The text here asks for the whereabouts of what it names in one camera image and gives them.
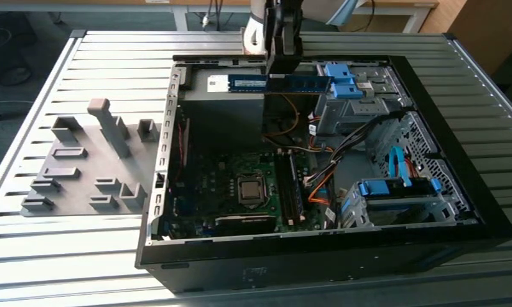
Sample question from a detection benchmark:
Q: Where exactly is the black PC case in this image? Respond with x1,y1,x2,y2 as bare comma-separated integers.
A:
134,54,512,294

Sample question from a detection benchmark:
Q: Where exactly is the CPU socket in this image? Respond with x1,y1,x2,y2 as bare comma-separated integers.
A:
236,173,271,210

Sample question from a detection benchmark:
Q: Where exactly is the grey Dell power supply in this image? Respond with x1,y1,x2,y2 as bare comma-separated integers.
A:
178,68,268,153

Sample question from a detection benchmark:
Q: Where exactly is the light blue flat cable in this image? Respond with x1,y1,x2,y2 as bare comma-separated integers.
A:
389,145,413,188

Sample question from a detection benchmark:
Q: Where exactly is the green motherboard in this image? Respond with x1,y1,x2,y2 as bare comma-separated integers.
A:
164,150,340,239

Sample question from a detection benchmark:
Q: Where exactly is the brown wooden cabinet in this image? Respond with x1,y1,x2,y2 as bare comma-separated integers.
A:
420,0,512,76

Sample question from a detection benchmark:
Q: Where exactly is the dark wheeled cart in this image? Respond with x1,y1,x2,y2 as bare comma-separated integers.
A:
0,11,38,86

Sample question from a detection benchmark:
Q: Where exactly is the grey metal drive cage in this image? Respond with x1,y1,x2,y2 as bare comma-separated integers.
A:
315,63,413,138

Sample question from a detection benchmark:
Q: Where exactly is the grey metal disk bay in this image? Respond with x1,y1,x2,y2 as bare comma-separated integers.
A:
340,177,479,230

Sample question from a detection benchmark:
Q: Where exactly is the silver CPU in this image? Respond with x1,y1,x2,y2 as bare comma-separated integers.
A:
239,180,265,203

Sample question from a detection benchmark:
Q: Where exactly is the black graphics card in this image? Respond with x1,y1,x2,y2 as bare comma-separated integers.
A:
215,212,279,237

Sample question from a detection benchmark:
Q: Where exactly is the blue RAM stick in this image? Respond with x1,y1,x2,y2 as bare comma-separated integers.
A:
227,74,331,95

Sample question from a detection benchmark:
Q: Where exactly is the white framed wooden desk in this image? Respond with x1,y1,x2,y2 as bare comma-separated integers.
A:
169,0,439,33

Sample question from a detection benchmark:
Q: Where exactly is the black RAM slot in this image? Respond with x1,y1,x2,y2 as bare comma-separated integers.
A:
276,149,297,225

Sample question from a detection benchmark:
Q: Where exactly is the blue plastic drive latch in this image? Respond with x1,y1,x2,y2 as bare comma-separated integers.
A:
323,63,367,100

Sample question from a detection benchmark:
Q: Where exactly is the grey plastic parts rack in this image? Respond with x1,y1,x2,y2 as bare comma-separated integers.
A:
20,98,162,218

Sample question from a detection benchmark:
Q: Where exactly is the black cable bundle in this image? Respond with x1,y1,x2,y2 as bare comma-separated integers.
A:
305,110,407,187

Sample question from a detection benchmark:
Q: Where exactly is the blue disk carrier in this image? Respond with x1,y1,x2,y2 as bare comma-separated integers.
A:
357,178,443,196

